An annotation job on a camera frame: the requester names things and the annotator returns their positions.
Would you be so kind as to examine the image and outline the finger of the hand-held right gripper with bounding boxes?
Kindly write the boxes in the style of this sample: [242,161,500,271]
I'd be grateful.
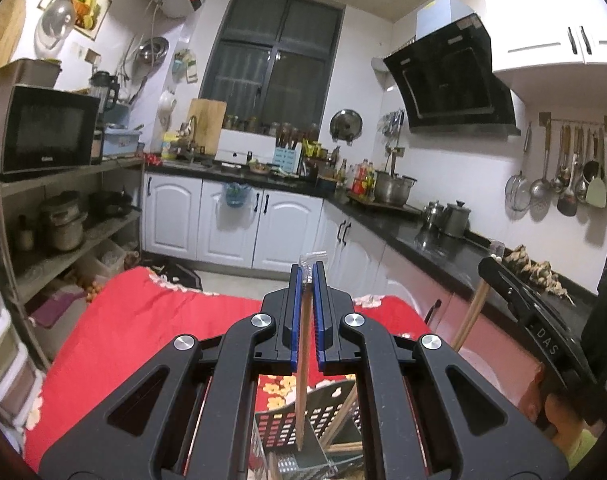
[478,256,607,387]

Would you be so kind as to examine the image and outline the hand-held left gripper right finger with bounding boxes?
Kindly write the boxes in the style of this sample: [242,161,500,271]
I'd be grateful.
[313,261,569,480]

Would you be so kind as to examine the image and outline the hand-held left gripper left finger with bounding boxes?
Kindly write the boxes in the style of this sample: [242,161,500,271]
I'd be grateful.
[37,262,304,480]

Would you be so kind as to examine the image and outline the dark green utensil basket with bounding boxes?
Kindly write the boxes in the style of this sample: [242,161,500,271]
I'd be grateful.
[253,375,364,480]

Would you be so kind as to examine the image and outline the row of hanging cooking utensils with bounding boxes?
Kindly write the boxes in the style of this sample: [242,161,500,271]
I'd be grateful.
[521,112,607,218]

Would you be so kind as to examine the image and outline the person's right hand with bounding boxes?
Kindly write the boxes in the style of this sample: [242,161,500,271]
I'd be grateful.
[536,390,597,448]

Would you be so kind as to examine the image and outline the pile of ginger roots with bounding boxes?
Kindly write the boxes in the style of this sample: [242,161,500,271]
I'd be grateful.
[503,245,577,303]

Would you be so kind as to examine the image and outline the white lower kitchen cabinets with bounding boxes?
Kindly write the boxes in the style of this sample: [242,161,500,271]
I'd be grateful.
[142,170,479,321]

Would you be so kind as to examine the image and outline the black kitchen countertop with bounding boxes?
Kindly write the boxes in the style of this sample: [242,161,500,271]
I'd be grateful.
[146,157,599,341]

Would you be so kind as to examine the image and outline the steel pot with lid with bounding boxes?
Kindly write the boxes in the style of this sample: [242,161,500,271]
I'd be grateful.
[443,200,471,238]

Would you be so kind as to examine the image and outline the small steel kettle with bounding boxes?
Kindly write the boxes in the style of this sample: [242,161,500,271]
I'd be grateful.
[422,201,447,228]

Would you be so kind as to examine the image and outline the blue plastic bag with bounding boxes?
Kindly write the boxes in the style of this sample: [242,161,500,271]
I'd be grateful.
[223,182,254,208]

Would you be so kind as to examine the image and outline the red floral blanket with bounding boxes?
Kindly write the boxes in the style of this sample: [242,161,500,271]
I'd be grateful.
[23,266,544,466]

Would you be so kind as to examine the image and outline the orange oil bottle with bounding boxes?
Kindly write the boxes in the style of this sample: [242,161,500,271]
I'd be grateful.
[351,160,377,198]

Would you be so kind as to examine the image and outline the blue white knife holder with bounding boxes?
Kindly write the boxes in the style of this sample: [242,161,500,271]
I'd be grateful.
[273,145,302,176]

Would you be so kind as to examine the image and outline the steel stockpot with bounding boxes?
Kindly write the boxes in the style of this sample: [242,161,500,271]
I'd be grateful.
[373,170,418,206]

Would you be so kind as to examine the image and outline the white countertop appliance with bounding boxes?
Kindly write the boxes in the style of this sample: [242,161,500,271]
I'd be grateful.
[218,129,279,166]

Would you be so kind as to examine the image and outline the steel pot lid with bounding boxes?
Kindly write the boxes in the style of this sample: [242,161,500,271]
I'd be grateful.
[331,109,364,142]

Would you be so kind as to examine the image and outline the wooden cutting board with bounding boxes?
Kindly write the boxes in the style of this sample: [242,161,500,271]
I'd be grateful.
[186,98,227,156]

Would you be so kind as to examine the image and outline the black frying pan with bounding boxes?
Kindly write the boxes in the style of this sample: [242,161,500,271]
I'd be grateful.
[88,190,141,218]

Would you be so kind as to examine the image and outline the white hanging jug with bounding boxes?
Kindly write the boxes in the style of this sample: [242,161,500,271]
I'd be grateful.
[158,90,178,128]

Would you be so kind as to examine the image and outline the blue plastic box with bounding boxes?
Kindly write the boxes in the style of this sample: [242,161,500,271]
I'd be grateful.
[103,127,144,158]

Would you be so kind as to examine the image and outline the black range hood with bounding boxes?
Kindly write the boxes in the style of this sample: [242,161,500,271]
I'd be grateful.
[383,0,521,136]

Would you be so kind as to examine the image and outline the stacked grey pots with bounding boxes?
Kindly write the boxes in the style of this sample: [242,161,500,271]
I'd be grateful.
[38,192,86,253]

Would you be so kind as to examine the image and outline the dark framed window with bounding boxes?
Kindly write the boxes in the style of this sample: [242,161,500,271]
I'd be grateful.
[199,0,345,133]

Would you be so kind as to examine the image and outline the metal shelf rack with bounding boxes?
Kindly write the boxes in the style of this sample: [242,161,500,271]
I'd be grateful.
[0,157,146,361]

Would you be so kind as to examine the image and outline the black blender jug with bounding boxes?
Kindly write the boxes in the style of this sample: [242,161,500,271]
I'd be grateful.
[90,71,120,121]

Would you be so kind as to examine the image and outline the white upper kitchen cabinet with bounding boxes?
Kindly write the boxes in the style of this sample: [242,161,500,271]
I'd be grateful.
[481,0,607,73]

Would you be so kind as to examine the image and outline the hanging steel pan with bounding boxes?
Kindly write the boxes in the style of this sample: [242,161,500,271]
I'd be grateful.
[138,37,170,66]

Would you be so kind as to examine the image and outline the plastic drawer unit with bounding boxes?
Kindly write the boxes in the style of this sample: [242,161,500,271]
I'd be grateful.
[0,255,39,426]

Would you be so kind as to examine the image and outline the black microwave oven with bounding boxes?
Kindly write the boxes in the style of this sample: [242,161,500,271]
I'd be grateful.
[0,84,101,176]

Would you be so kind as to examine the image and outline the clear glass lid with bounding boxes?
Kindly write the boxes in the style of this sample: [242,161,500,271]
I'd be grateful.
[34,0,77,58]

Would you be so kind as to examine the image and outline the round bamboo tray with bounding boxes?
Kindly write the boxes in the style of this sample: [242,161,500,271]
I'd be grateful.
[0,0,26,81]

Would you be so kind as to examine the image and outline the hanging wire strainer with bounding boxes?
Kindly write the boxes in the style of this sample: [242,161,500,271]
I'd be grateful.
[505,172,531,211]

